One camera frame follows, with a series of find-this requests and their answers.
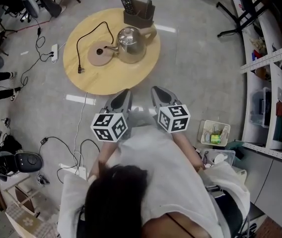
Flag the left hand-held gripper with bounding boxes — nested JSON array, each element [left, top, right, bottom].
[[90, 89, 133, 143]]

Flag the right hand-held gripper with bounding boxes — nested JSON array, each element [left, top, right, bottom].
[[151, 86, 191, 133]]

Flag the beige round kettle base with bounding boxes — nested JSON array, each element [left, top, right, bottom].
[[87, 40, 114, 67]]

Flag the stainless steel electric kettle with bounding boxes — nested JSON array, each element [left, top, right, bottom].
[[105, 26, 158, 64]]

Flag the person's right forearm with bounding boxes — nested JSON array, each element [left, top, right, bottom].
[[172, 131, 205, 170]]

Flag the person's left forearm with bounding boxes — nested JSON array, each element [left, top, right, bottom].
[[88, 140, 121, 180]]

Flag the round wooden table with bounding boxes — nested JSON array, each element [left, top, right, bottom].
[[63, 7, 161, 96]]

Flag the white slotted basket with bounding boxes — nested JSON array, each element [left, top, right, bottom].
[[197, 119, 231, 147]]

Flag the white power strip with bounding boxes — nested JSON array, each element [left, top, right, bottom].
[[77, 166, 87, 180], [51, 43, 59, 64]]

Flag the person's white shirt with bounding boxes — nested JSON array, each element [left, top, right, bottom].
[[57, 126, 251, 238]]

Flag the brown desk organizer box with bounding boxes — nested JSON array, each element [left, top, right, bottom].
[[123, 0, 156, 27]]

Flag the clear plastic storage box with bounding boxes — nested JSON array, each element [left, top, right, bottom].
[[200, 148, 236, 168]]

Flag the clear plastic shelf bin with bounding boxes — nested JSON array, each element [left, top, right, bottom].
[[249, 87, 272, 128]]

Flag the black remote control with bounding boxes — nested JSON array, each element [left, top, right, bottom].
[[120, 0, 137, 16]]

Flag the cream lidded bucket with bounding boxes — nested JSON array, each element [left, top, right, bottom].
[[232, 167, 247, 185]]

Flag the white shelf unit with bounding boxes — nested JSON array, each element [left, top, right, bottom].
[[227, 0, 282, 168]]

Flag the black leaning bag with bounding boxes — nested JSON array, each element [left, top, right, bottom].
[[35, 0, 63, 18]]

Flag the grey metal cabinet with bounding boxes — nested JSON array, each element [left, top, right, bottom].
[[235, 147, 282, 218]]

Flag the checkered cushion with flower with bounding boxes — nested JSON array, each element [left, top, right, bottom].
[[5, 202, 59, 238]]

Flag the long white cable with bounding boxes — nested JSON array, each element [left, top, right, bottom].
[[57, 42, 88, 173]]

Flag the round kettle base with cord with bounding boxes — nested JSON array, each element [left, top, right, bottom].
[[75, 21, 114, 74]]

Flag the black desk frame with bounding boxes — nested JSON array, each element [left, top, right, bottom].
[[216, 0, 266, 38]]

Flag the black bag with grey strap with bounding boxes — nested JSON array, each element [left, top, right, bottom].
[[205, 184, 250, 238]]

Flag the wooden stool frame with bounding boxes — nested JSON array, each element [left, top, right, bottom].
[[4, 179, 47, 215]]

